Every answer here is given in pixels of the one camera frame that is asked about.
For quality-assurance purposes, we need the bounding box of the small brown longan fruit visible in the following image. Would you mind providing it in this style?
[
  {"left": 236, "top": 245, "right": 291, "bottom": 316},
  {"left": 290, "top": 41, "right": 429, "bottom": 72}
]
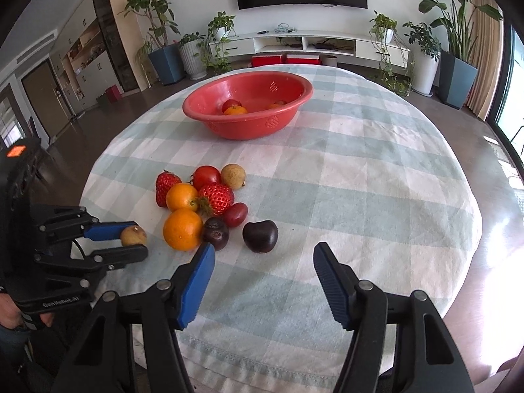
[{"left": 120, "top": 224, "right": 147, "bottom": 247}]

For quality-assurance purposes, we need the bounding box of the large orange fruit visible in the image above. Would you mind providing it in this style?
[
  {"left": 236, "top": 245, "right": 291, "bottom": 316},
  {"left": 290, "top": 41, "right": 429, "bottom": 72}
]
[{"left": 162, "top": 209, "right": 203, "bottom": 251}]

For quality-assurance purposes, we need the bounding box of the small orange fruit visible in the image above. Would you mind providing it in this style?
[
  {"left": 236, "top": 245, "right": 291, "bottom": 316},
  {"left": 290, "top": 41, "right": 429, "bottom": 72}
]
[{"left": 166, "top": 183, "right": 198, "bottom": 212}]

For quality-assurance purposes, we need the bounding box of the dark purple plum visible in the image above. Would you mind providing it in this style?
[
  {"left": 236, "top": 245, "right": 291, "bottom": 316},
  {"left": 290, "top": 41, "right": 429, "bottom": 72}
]
[{"left": 202, "top": 217, "right": 229, "bottom": 251}]

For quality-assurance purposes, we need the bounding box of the round red tomato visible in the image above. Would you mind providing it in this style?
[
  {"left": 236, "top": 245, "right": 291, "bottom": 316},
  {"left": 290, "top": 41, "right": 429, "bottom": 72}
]
[{"left": 191, "top": 165, "right": 221, "bottom": 191}]

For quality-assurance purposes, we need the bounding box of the big red strawberry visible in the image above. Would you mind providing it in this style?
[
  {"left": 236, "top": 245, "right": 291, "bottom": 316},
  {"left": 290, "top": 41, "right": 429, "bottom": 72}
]
[{"left": 197, "top": 184, "right": 234, "bottom": 216}]

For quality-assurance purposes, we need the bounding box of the small red cherry tomato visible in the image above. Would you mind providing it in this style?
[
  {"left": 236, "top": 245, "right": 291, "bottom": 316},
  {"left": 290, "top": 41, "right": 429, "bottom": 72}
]
[{"left": 221, "top": 202, "right": 249, "bottom": 228}]

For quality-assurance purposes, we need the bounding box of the dark heart-shaped cherry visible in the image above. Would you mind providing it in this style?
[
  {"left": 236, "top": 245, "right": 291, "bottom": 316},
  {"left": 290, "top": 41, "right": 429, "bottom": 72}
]
[{"left": 242, "top": 220, "right": 279, "bottom": 254}]

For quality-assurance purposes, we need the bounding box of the red plastic colander bowl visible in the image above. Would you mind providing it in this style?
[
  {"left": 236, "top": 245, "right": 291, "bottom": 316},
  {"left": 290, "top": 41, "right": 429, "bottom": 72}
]
[{"left": 182, "top": 69, "right": 313, "bottom": 140}]

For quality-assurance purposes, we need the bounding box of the person's left hand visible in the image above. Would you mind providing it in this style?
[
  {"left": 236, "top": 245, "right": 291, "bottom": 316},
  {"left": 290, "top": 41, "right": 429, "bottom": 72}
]
[{"left": 0, "top": 292, "right": 35, "bottom": 330}]

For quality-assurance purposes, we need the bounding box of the small red stool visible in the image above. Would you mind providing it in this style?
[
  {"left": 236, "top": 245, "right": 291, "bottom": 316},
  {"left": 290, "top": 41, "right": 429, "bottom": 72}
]
[{"left": 105, "top": 84, "right": 122, "bottom": 103}]

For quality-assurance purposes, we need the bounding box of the brown entrance door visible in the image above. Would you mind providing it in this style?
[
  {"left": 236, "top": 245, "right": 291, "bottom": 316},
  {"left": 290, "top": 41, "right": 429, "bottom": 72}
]
[{"left": 21, "top": 60, "right": 71, "bottom": 141}]

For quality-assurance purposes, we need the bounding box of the wooden shelf cabinet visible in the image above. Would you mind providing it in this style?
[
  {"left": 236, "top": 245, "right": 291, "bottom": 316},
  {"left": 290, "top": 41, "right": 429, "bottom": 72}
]
[{"left": 50, "top": 0, "right": 148, "bottom": 114}]

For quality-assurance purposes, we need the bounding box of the checkered green white tablecloth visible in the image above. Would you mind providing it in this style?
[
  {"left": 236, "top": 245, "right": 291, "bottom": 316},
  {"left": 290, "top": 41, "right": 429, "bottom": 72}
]
[{"left": 81, "top": 65, "right": 482, "bottom": 392}]

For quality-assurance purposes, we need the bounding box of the red tomato in bowl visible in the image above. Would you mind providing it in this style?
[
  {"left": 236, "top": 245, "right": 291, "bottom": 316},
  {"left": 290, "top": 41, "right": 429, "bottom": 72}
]
[{"left": 221, "top": 99, "right": 242, "bottom": 113}]

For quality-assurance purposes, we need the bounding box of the orange fruit in bowl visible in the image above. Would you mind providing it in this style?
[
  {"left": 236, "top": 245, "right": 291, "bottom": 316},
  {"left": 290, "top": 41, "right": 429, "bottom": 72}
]
[
  {"left": 224, "top": 105, "right": 248, "bottom": 115},
  {"left": 267, "top": 100, "right": 286, "bottom": 109}
]

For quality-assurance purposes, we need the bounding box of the tall plant blue pot left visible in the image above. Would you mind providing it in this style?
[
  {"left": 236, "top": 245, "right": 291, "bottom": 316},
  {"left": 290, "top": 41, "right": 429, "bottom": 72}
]
[{"left": 122, "top": 0, "right": 184, "bottom": 85}]

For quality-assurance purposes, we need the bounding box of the tall plant blue pot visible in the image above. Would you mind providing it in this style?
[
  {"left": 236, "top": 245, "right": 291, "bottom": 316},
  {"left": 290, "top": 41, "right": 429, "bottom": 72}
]
[
  {"left": 418, "top": 0, "right": 503, "bottom": 109},
  {"left": 122, "top": 0, "right": 184, "bottom": 85}
]

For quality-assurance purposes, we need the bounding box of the plant in white ribbed pot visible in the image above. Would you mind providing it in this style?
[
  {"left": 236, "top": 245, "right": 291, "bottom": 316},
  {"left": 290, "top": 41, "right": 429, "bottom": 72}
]
[{"left": 178, "top": 32, "right": 207, "bottom": 81}]

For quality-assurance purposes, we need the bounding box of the trailing plant on console left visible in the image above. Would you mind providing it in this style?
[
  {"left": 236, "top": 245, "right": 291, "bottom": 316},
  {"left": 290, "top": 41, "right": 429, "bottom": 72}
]
[{"left": 200, "top": 11, "right": 235, "bottom": 75}]

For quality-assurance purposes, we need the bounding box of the trailing plant on console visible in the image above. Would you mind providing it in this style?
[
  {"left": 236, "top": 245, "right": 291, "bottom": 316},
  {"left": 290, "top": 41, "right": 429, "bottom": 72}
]
[
  {"left": 368, "top": 11, "right": 413, "bottom": 97},
  {"left": 200, "top": 11, "right": 235, "bottom": 75}
]

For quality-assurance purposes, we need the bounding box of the orange fruit far in bowl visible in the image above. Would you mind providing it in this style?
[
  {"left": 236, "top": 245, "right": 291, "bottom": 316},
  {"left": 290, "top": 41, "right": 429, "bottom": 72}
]
[{"left": 267, "top": 100, "right": 286, "bottom": 109}]

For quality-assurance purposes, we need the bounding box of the left red storage box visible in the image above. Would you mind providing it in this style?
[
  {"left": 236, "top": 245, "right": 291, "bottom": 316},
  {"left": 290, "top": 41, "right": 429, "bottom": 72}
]
[{"left": 251, "top": 54, "right": 285, "bottom": 67}]

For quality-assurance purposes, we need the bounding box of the red storage box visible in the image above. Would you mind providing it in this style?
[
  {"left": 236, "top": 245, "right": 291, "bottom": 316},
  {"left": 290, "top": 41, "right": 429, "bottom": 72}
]
[
  {"left": 251, "top": 54, "right": 285, "bottom": 67},
  {"left": 285, "top": 53, "right": 322, "bottom": 65}
]

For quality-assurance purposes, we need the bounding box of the right red storage box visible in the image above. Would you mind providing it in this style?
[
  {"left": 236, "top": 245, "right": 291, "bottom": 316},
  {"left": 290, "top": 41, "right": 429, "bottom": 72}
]
[{"left": 285, "top": 53, "right": 322, "bottom": 65}]

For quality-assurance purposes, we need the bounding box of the trailing plant on console right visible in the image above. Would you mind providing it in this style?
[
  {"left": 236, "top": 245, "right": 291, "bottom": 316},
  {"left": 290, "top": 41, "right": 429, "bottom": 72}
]
[{"left": 368, "top": 11, "right": 413, "bottom": 97}]

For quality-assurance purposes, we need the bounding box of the tall plant blue pot right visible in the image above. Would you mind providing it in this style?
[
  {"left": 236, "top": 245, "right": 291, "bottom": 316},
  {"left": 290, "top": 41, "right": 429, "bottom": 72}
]
[{"left": 418, "top": 0, "right": 503, "bottom": 109}]

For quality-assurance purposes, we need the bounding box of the small grey pot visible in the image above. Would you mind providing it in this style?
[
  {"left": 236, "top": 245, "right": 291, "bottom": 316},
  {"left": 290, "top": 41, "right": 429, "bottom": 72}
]
[{"left": 322, "top": 54, "right": 338, "bottom": 67}]

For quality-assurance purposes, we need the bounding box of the white tv console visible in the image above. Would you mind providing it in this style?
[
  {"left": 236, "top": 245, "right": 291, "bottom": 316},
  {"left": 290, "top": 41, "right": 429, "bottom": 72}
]
[{"left": 209, "top": 28, "right": 411, "bottom": 70}]

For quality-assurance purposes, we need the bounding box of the beige curtain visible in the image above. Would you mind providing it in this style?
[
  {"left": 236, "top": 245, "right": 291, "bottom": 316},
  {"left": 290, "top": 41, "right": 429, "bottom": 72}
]
[{"left": 465, "top": 11, "right": 504, "bottom": 121}]

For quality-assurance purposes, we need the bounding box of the plant in white tall pot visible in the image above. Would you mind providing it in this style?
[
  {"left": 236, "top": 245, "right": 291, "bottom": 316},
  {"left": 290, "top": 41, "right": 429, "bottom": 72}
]
[{"left": 403, "top": 21, "right": 441, "bottom": 98}]

